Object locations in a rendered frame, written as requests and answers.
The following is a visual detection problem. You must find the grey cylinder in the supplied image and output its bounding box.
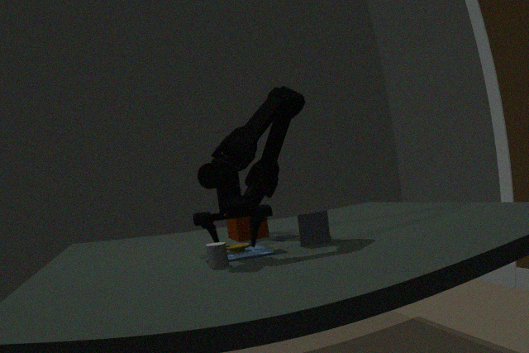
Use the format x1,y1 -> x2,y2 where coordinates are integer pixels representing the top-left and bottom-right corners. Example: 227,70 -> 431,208
206,242 -> 229,268

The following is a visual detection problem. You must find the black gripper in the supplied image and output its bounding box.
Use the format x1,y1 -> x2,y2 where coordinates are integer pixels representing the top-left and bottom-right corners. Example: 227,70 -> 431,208
193,185 -> 273,247

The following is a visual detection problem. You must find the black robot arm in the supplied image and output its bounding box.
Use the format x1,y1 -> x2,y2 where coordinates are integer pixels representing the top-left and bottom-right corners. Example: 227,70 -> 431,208
198,86 -> 305,219

